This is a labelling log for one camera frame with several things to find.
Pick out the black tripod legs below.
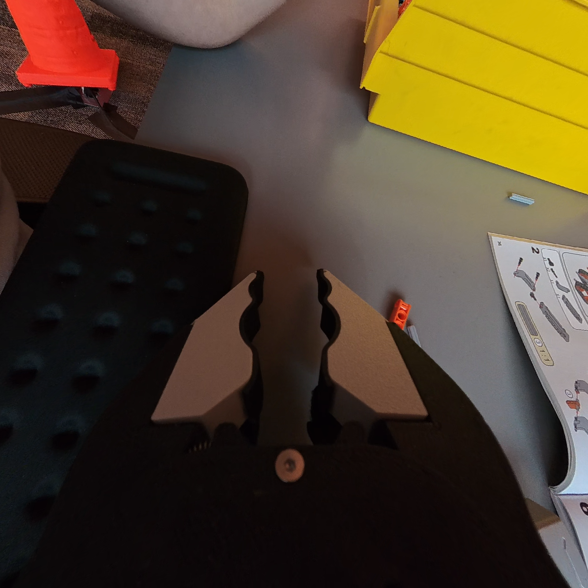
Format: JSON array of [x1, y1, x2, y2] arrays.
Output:
[[0, 87, 138, 140]]

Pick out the orange traffic cone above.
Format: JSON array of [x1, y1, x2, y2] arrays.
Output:
[[7, 0, 120, 89]]

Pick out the grey toy panel assembly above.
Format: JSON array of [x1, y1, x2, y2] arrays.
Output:
[[528, 500, 580, 588]]

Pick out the light grey shirt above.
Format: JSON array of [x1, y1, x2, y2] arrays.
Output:
[[0, 172, 21, 295]]

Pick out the small orange toy beam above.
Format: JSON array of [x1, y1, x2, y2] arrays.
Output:
[[388, 299, 412, 329]]

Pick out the black studded foam mat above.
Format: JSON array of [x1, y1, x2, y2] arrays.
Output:
[[0, 140, 250, 588]]

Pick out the person's left forearm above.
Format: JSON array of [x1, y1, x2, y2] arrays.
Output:
[[94, 0, 290, 48]]

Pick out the yellow plastic bin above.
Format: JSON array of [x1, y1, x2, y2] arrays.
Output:
[[360, 0, 588, 196]]

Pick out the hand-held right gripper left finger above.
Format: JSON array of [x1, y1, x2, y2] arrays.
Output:
[[150, 270, 265, 428]]

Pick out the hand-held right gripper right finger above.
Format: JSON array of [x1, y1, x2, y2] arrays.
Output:
[[312, 269, 429, 425]]

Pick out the building instruction booklet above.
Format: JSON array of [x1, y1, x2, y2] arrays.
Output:
[[488, 232, 588, 588]]

